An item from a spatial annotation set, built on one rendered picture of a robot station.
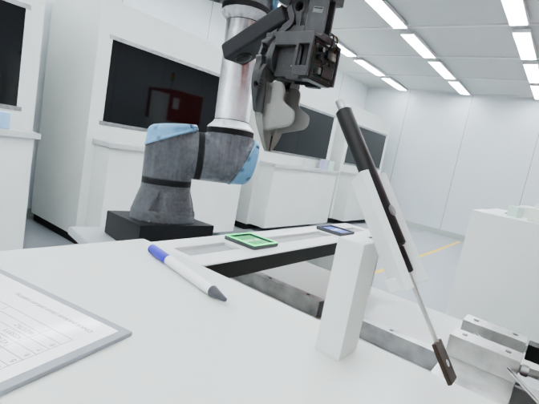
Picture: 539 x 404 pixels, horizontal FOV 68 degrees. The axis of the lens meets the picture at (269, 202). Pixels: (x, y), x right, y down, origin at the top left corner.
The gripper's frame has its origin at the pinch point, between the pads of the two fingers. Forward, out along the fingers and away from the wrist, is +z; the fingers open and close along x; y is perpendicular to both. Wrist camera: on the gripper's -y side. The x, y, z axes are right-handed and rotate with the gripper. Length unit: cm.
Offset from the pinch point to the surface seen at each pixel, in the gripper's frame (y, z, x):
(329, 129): -278, -40, 505
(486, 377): 32.4, 22.6, 8.8
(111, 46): -278, -53, 137
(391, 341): 18.6, 27.0, 17.1
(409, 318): 16.0, 28.6, 34.9
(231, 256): 4.2, 14.7, -7.9
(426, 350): 23.7, 26.0, 17.1
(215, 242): -1.0, 14.7, -5.5
